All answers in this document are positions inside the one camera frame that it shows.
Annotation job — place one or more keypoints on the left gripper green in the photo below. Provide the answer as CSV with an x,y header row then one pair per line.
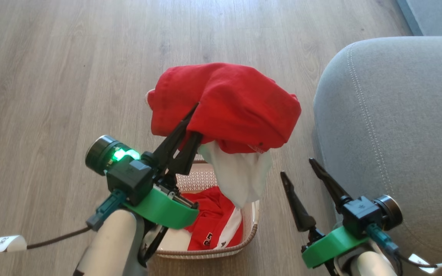
x,y
167,211

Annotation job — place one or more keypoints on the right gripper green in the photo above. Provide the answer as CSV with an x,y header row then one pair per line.
x,y
328,247

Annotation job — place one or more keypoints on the red cotton garment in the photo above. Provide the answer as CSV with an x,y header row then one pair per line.
x,y
236,103

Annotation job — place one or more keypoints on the red white sports jersey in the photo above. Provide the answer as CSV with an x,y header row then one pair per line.
x,y
213,226

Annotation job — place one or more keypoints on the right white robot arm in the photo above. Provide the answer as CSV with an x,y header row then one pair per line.
x,y
370,266

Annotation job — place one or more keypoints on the cream plastic laundry basket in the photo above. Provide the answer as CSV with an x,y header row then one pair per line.
x,y
205,180

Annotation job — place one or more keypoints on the grey fabric sofa seat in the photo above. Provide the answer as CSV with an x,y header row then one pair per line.
x,y
397,115

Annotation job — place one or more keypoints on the grey sofa section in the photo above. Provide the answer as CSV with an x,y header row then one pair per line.
x,y
436,15

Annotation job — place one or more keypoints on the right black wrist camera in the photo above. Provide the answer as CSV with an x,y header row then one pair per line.
x,y
359,214

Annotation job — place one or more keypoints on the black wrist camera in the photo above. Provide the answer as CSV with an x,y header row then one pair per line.
x,y
359,214
129,180

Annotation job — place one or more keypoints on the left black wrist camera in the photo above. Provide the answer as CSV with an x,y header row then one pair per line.
x,y
129,180

